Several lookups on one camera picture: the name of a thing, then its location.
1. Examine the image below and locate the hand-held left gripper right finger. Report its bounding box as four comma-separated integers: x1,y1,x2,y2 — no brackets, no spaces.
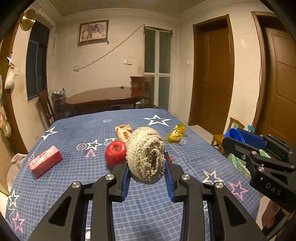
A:
164,152,267,241

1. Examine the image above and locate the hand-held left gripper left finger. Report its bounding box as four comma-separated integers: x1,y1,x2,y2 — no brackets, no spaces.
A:
28,162,132,241

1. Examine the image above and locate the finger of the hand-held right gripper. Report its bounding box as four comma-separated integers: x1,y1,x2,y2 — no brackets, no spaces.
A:
222,136,296,179
238,128,296,163

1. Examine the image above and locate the blue round plastic lid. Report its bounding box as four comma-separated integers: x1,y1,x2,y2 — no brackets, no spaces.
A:
225,128,246,149

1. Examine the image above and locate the green trash bin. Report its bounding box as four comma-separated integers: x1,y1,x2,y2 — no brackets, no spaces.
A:
228,148,272,201

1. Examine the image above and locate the beige knitted cloth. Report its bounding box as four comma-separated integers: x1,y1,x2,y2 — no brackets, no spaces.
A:
126,126,166,185

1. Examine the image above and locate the person's right hand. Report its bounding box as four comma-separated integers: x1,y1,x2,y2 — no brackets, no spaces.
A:
262,200,284,230

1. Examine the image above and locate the small wooden chair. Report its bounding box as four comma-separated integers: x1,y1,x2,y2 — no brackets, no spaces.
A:
211,117,245,153

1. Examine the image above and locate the red apple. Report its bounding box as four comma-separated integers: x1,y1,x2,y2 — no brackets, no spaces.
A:
105,140,127,168

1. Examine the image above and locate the blue star-print tablecloth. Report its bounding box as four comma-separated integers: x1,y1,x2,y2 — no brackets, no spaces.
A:
5,108,263,241

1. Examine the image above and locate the cream and red snack packet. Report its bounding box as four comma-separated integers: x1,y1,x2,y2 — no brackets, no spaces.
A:
115,124,133,143

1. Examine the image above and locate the yellow plastic wrapper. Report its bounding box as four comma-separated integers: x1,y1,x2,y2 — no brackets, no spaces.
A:
165,124,187,142

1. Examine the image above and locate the brown panelled door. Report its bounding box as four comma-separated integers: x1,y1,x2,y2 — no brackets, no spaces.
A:
252,11,296,151

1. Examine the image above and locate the brown wooden door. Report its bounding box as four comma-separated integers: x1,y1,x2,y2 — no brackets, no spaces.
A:
188,14,236,135

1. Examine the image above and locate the red tissue pack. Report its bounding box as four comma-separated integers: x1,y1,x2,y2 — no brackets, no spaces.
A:
28,146,63,179

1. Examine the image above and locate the dark wooden dining table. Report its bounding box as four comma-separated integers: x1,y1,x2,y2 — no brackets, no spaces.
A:
65,87,149,116

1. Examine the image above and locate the dark wooden dining chair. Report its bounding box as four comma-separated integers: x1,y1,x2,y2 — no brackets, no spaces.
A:
38,90,56,127
130,76,153,108

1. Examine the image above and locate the white cloth heap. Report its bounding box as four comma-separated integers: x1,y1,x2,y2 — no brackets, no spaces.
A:
6,152,29,193

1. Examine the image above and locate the frosted glass double door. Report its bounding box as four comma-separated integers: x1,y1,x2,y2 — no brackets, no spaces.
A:
143,26,173,109

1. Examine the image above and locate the dark window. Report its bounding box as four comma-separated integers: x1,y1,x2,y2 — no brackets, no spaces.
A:
25,20,51,100

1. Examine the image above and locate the hanging white plastic bag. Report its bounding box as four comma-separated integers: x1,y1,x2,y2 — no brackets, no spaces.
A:
5,57,15,89

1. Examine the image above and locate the wooden archway frame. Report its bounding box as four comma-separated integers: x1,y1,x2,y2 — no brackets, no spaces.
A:
0,14,29,154

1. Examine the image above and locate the wall cable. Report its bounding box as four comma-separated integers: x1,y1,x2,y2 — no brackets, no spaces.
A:
74,24,145,72

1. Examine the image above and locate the framed wall picture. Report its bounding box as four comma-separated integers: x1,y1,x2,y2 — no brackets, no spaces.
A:
77,20,110,47

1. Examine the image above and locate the gold round wall clock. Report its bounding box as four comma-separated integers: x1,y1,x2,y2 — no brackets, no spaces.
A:
20,9,36,31

